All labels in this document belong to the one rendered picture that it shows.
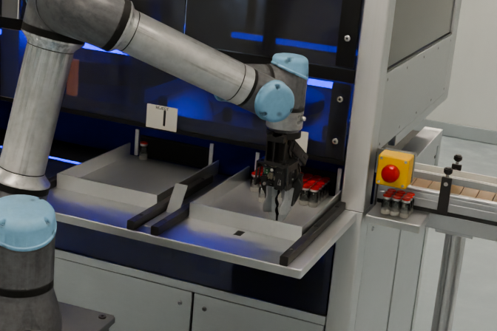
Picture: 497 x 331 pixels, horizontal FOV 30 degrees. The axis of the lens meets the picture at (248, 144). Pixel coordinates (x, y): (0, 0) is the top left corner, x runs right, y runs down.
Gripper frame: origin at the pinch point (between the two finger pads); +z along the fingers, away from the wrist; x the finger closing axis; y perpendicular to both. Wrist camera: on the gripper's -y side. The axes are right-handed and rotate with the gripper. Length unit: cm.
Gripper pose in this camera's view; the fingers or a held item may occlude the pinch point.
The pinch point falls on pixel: (278, 218)
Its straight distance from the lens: 197.8
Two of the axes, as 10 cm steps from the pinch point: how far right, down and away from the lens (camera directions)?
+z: -0.9, 9.6, 2.6
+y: -3.7, 2.1, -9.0
